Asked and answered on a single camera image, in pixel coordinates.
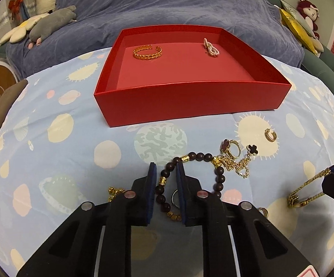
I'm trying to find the grey pillow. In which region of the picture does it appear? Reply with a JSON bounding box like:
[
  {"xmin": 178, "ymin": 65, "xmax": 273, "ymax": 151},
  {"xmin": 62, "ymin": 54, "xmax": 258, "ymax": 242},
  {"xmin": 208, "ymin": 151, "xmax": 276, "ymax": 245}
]
[{"xmin": 280, "ymin": 0, "xmax": 314, "ymax": 35}]

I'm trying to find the red clover gold ring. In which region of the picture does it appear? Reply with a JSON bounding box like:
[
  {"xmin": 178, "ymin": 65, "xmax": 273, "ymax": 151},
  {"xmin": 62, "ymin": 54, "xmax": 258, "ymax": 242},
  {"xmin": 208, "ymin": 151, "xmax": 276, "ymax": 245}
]
[{"xmin": 219, "ymin": 139, "xmax": 243, "ymax": 160}]

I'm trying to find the brown leather case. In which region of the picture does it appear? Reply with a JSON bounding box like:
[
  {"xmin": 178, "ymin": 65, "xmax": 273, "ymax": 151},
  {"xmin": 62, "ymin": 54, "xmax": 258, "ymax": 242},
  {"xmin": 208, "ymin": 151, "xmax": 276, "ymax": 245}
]
[{"xmin": 0, "ymin": 79, "xmax": 29, "ymax": 145}]

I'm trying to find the red bow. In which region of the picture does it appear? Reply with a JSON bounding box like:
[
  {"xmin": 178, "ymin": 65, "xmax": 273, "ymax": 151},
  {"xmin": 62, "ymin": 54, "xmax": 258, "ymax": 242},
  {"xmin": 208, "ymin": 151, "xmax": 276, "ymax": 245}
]
[{"xmin": 8, "ymin": 0, "xmax": 25, "ymax": 21}]

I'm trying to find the blue sofa blanket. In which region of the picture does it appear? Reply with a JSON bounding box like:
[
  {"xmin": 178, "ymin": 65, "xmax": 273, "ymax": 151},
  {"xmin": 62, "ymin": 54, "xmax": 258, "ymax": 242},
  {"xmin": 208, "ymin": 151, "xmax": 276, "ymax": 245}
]
[{"xmin": 6, "ymin": 0, "xmax": 305, "ymax": 81}]

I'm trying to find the green sofa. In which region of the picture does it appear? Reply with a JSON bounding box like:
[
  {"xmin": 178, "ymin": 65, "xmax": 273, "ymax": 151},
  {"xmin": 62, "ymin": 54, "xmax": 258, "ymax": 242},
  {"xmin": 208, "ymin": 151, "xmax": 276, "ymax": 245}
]
[{"xmin": 0, "ymin": 0, "xmax": 334, "ymax": 99}]

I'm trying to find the pearl bead bracelet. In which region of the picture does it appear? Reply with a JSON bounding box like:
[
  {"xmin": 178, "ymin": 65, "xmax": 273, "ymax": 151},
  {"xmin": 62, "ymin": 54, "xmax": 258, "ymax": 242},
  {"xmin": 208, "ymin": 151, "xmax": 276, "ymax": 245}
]
[{"xmin": 203, "ymin": 38, "xmax": 220, "ymax": 57}]

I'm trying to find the gold chain bracelet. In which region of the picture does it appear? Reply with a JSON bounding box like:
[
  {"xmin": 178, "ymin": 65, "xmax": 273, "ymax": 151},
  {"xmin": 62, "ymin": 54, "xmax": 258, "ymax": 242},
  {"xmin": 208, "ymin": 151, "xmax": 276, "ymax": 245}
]
[{"xmin": 107, "ymin": 187, "xmax": 126, "ymax": 203}]

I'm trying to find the red cardboard box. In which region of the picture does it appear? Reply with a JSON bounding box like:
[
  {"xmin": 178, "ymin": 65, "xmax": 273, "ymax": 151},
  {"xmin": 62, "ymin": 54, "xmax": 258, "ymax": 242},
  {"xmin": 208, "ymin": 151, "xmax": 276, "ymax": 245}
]
[{"xmin": 93, "ymin": 24, "xmax": 292, "ymax": 128}]

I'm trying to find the red monkey plush toy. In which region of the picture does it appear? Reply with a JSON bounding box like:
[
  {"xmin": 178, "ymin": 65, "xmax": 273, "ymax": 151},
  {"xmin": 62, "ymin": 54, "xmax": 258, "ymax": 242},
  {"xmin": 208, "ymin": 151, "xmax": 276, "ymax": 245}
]
[{"xmin": 296, "ymin": 0, "xmax": 321, "ymax": 39}]

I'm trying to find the dark wooden bead bracelet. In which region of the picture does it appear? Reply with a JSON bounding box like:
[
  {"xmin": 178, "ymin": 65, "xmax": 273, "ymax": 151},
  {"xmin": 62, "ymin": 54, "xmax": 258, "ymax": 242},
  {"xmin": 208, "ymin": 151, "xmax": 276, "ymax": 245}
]
[{"xmin": 155, "ymin": 152, "xmax": 225, "ymax": 223}]

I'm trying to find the gold wrist watch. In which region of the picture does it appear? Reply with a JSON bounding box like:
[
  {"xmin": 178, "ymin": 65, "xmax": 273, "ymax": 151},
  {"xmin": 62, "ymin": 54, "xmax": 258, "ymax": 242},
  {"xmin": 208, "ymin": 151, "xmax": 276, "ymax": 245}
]
[{"xmin": 288, "ymin": 169, "xmax": 333, "ymax": 209}]

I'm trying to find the blue curtain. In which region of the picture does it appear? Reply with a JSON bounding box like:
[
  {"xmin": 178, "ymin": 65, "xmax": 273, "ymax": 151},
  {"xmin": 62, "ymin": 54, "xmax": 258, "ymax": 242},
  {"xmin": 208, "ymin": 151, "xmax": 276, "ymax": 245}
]
[{"xmin": 21, "ymin": 0, "xmax": 38, "ymax": 24}]

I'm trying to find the grey plush toy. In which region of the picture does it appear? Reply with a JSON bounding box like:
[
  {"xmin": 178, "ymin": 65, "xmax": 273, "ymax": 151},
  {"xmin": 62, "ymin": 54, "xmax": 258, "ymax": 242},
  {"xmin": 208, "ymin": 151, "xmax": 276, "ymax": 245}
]
[{"xmin": 28, "ymin": 5, "xmax": 77, "ymax": 48}]

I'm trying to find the flower shaped cushion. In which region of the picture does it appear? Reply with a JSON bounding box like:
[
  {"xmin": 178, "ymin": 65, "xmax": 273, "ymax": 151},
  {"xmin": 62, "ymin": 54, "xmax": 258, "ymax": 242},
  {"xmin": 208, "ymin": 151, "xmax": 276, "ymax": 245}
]
[{"xmin": 0, "ymin": 13, "xmax": 50, "ymax": 45}]

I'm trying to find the silver ring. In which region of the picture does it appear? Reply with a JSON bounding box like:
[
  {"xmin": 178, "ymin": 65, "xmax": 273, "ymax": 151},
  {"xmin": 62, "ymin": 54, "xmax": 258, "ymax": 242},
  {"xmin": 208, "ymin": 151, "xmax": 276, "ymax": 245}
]
[{"xmin": 171, "ymin": 189, "xmax": 182, "ymax": 209}]

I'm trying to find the cream pillow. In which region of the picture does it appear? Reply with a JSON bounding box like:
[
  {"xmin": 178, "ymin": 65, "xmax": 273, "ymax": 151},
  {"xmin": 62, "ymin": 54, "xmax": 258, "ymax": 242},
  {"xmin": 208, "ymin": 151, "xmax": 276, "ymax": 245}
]
[{"xmin": 308, "ymin": 37, "xmax": 324, "ymax": 54}]

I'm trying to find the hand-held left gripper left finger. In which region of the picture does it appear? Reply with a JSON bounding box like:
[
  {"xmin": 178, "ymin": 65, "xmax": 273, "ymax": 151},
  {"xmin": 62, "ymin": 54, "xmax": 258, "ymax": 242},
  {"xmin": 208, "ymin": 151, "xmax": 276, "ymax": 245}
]
[{"xmin": 16, "ymin": 162, "xmax": 158, "ymax": 277}]

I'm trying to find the yellow pillow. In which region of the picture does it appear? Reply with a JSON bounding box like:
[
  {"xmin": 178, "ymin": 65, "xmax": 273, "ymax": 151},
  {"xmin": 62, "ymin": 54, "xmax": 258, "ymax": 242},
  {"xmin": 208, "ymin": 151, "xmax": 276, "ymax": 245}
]
[{"xmin": 279, "ymin": 6, "xmax": 319, "ymax": 54}]

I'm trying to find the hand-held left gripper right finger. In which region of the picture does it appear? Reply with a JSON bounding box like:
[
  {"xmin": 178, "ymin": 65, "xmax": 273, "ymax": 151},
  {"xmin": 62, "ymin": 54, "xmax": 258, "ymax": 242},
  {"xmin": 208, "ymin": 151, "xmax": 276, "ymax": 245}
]
[{"xmin": 176, "ymin": 164, "xmax": 310, "ymax": 277}]

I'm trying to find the gold chain bangle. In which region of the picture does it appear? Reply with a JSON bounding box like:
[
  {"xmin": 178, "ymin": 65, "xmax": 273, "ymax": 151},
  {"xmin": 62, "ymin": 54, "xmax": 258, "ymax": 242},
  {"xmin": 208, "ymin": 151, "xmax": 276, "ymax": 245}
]
[{"xmin": 133, "ymin": 45, "xmax": 163, "ymax": 61}]

